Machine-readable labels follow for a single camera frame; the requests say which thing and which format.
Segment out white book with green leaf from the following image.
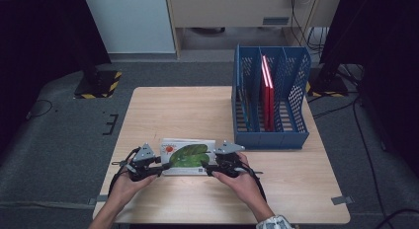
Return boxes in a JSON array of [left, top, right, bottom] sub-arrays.
[[159, 137, 216, 177]]

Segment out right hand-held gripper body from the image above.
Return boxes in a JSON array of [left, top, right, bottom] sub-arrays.
[[209, 139, 247, 179]]

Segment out grey tape strip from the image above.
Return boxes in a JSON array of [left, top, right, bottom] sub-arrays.
[[88, 194, 109, 206], [330, 195, 354, 206]]

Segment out long black floor cable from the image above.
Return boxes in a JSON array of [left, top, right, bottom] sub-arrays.
[[351, 95, 387, 229]]

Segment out hanging black cables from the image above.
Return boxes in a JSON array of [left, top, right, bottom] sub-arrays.
[[289, 0, 329, 55]]

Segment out blue plastic file rack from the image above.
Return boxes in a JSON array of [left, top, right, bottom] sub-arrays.
[[231, 43, 312, 151]]

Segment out person's left hand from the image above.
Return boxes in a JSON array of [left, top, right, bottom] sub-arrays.
[[107, 171, 160, 211]]

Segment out black looped floor cable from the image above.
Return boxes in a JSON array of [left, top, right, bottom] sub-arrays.
[[26, 99, 54, 120]]

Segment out beige desk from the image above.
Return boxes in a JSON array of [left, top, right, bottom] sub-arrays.
[[165, 0, 342, 59]]

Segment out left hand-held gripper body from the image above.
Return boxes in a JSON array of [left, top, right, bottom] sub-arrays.
[[126, 142, 163, 183]]

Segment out person's right hand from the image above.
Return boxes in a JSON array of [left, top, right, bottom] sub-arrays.
[[210, 152, 269, 220]]

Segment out white cabinet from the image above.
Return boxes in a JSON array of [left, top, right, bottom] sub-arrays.
[[82, 0, 176, 54]]

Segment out left hand-held gripper cable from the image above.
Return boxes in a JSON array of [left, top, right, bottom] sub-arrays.
[[107, 146, 141, 198]]

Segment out right hand-held gripper cable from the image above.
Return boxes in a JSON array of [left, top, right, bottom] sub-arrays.
[[242, 165, 269, 204]]

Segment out hand-held gripper cable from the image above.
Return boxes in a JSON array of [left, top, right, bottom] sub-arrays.
[[107, 146, 141, 198], [242, 165, 269, 204]]

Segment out black stand with striped base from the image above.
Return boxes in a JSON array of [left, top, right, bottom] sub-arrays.
[[305, 57, 350, 99], [72, 50, 123, 100]]

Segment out curved black floor cable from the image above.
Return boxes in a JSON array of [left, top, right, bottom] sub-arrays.
[[375, 207, 419, 229]]

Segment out short black floor cable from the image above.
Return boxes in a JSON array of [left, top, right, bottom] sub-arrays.
[[311, 100, 356, 119]]

